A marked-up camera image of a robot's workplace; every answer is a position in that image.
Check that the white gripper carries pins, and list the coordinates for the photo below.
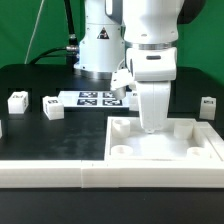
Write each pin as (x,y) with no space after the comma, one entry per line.
(152,72)

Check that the white square tabletop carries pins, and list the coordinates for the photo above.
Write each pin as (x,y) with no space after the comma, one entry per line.
(180,139)

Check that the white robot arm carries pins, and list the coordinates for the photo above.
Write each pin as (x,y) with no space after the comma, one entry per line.
(133,44)

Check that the white L-shaped obstacle fence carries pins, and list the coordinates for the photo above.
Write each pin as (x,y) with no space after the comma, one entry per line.
(97,174)

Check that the white marker base plate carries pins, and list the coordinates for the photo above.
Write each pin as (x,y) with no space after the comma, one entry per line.
(92,99)

